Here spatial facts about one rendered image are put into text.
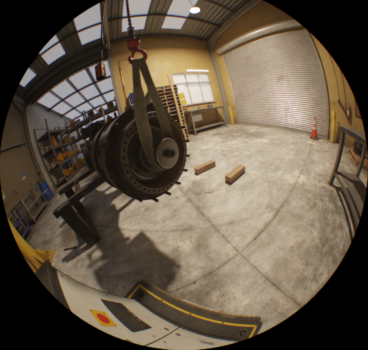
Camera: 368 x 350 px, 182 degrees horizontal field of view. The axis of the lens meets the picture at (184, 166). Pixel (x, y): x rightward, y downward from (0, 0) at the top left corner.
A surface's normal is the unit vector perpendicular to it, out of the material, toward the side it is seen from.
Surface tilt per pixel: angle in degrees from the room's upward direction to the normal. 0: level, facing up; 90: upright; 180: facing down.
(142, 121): 94
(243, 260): 0
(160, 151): 90
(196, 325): 0
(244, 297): 0
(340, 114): 90
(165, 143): 90
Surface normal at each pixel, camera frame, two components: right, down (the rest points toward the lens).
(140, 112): 0.43, 0.33
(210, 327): -0.22, -0.88
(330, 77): -0.88, 0.37
